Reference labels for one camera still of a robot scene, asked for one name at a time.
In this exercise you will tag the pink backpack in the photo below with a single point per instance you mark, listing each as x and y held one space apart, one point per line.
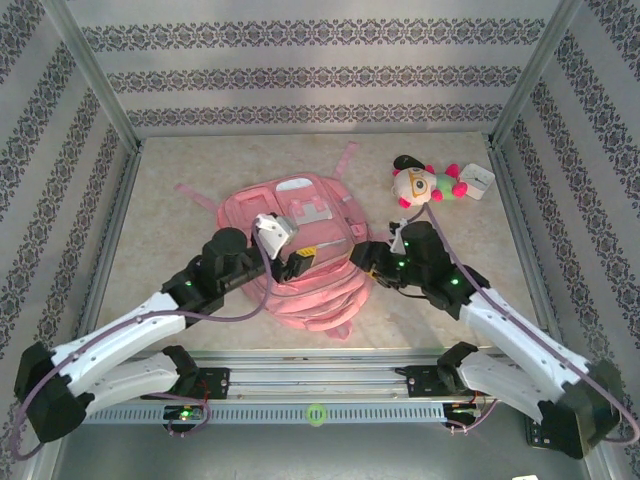
320 300

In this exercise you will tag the white pink plush doll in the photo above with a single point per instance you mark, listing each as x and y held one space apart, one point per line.
417 187

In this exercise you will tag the white square alarm clock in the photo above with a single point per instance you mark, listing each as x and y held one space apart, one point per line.
477 181

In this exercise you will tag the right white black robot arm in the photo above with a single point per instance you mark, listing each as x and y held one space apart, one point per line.
520 340

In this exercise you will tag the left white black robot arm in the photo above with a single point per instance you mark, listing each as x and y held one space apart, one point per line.
115 330

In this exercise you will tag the black computer mouse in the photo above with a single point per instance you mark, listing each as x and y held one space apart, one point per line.
404 161

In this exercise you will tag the black mounting plate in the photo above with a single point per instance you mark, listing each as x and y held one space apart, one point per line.
215 382
422 382

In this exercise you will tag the green-lit controller board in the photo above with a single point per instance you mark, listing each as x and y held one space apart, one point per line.
185 414
462 411

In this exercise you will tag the white paper scrap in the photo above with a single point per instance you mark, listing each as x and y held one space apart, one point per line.
527 477

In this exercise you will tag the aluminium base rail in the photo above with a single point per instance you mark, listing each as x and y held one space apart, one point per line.
310 380

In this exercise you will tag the aluminium frame post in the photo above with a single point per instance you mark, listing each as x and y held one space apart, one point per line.
537 70
90 75

